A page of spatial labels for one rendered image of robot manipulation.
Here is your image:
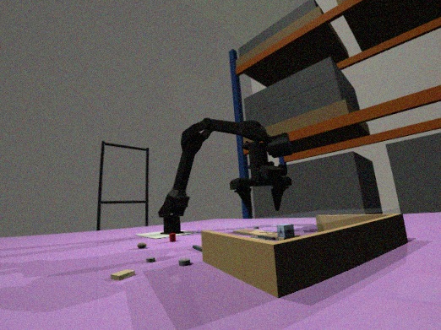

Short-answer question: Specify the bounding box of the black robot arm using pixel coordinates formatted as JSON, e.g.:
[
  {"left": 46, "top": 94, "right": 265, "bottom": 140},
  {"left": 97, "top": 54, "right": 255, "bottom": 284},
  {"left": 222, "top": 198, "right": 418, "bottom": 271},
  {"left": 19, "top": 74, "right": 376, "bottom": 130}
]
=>
[{"left": 158, "top": 118, "right": 293, "bottom": 235}]

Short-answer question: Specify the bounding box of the tan rectangular block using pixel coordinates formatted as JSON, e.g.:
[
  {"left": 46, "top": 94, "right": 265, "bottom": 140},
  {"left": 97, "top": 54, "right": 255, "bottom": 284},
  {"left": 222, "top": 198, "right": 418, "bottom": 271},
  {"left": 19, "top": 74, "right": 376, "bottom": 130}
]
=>
[{"left": 111, "top": 269, "right": 135, "bottom": 280}]

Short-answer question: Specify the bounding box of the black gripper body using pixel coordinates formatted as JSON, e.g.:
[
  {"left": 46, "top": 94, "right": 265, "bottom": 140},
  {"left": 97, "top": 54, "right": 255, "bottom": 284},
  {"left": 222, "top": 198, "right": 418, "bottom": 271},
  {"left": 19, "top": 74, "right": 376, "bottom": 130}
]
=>
[{"left": 230, "top": 159, "right": 292, "bottom": 190}]

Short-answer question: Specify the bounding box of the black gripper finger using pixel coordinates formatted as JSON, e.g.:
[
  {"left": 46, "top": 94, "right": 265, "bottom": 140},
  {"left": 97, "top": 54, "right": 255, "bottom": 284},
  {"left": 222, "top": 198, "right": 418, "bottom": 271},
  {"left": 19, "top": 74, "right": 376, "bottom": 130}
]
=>
[
  {"left": 270, "top": 187, "right": 289, "bottom": 211},
  {"left": 234, "top": 188, "right": 253, "bottom": 214}
]

